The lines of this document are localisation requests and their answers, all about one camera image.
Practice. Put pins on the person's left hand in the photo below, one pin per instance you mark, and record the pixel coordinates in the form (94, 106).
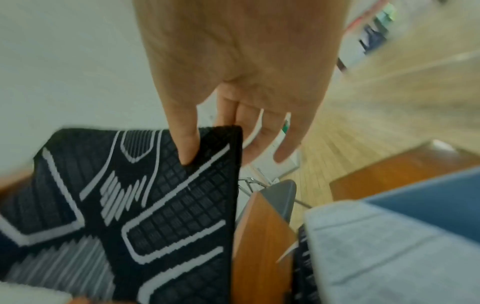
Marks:
(97, 301)

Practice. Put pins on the brown wooden bench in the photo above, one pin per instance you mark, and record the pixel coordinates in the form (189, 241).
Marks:
(393, 169)

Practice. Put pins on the black padded metal chair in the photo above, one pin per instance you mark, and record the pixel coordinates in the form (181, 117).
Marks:
(279, 196)

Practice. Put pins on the light blue plastic basin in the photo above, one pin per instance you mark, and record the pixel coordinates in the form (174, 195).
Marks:
(431, 196)

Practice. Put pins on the person's right hand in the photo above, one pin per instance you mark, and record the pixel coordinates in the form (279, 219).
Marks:
(243, 44)

